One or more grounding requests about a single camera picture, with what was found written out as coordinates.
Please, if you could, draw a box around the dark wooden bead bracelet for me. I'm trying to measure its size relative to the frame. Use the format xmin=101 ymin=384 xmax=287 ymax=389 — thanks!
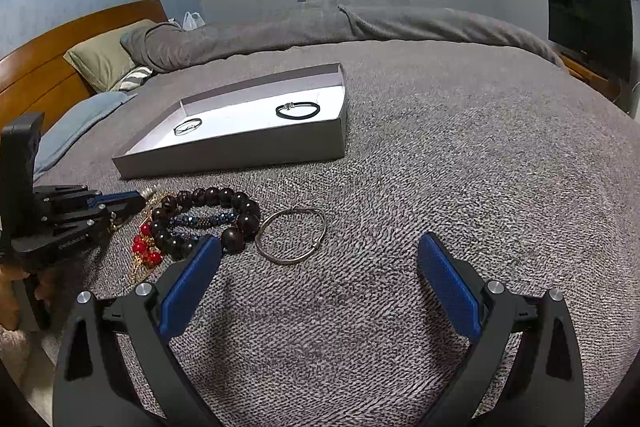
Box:
xmin=150 ymin=187 xmax=262 ymax=260

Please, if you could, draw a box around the white plastic bag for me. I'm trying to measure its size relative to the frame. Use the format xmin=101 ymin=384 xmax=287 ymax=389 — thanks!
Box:
xmin=170 ymin=11 xmax=206 ymax=31

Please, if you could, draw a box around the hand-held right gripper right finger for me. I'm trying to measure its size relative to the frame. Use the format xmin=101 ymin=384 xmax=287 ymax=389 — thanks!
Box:
xmin=417 ymin=232 xmax=586 ymax=427

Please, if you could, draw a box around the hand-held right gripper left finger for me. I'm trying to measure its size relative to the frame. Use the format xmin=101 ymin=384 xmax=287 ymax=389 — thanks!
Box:
xmin=52 ymin=234 xmax=223 ymax=427

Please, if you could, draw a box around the wooden headboard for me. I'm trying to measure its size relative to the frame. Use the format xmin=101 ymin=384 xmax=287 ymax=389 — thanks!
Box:
xmin=0 ymin=0 xmax=169 ymax=135

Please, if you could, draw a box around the light blue pillow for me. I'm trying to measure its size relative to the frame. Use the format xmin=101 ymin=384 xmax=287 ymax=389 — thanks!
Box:
xmin=31 ymin=92 xmax=138 ymax=182

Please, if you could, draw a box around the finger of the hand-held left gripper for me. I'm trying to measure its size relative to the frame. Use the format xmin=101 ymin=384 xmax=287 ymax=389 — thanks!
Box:
xmin=34 ymin=183 xmax=147 ymax=210
xmin=47 ymin=199 xmax=148 ymax=240

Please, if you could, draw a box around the red bead bracelet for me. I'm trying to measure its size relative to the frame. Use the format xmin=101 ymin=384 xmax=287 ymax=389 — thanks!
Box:
xmin=129 ymin=222 xmax=164 ymax=285

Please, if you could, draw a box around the gold chain bracelet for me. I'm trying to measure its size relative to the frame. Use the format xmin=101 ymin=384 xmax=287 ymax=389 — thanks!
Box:
xmin=107 ymin=188 xmax=176 ymax=233

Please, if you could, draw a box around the black television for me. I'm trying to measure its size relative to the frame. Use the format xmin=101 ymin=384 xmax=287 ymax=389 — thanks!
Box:
xmin=546 ymin=0 xmax=635 ymax=82

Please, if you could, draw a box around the person's left hand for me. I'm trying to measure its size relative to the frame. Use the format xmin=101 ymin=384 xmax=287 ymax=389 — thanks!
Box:
xmin=0 ymin=263 xmax=60 ymax=333

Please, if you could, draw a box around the large silver bangle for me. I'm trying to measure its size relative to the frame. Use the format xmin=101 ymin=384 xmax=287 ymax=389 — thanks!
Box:
xmin=255 ymin=208 xmax=327 ymax=265

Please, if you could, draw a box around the grey cardboard box tray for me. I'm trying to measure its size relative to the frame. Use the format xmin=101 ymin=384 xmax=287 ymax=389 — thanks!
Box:
xmin=111 ymin=63 xmax=347 ymax=180

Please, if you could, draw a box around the olive green pillow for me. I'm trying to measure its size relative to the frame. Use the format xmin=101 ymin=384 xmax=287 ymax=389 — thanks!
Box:
xmin=63 ymin=19 xmax=158 ymax=94

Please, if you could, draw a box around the striped pillow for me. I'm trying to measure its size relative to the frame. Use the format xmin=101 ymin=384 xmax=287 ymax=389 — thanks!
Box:
xmin=109 ymin=66 xmax=154 ymax=92

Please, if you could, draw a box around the grey folded duvet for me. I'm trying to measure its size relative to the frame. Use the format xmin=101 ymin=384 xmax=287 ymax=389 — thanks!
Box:
xmin=120 ymin=4 xmax=568 ymax=72

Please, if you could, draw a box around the wooden television stand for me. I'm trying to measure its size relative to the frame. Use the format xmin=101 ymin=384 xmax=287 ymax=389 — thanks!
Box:
xmin=557 ymin=51 xmax=633 ymax=100

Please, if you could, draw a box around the black hair tie bracelet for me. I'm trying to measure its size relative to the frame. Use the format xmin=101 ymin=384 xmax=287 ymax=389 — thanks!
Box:
xmin=275 ymin=102 xmax=321 ymax=120

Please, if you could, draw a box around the blue bead bracelet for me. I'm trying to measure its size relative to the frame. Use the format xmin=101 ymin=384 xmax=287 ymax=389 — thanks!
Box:
xmin=167 ymin=207 xmax=241 ymax=233

